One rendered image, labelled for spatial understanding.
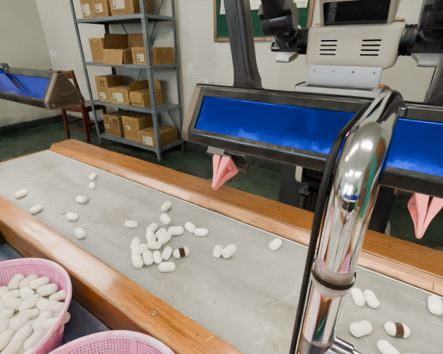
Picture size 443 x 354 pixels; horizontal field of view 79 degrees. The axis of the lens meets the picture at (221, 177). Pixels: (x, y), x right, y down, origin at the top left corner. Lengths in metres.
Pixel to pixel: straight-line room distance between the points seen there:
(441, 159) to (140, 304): 0.46
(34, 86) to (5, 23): 4.45
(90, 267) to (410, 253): 0.66
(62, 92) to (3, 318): 0.43
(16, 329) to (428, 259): 0.78
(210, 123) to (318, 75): 0.71
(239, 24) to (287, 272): 0.55
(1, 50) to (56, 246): 4.53
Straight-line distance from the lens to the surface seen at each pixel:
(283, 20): 0.97
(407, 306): 0.62
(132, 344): 0.49
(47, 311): 0.60
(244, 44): 0.68
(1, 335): 0.61
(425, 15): 0.90
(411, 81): 2.44
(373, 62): 1.02
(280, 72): 2.60
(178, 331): 0.48
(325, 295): 0.19
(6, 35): 5.15
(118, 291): 0.55
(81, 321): 0.65
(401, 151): 0.29
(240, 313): 0.52
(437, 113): 0.30
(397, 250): 0.70
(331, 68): 1.01
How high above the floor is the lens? 1.16
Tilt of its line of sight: 26 degrees down
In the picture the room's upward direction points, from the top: straight up
